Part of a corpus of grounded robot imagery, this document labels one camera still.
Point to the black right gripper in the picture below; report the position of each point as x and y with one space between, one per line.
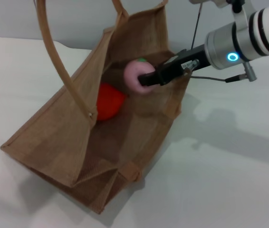
186 63

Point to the pink toy peach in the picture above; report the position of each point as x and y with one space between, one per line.
132 73

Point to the orange toy fruit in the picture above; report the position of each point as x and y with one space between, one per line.
109 102

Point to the brown jute handbag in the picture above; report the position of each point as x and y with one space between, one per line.
53 142

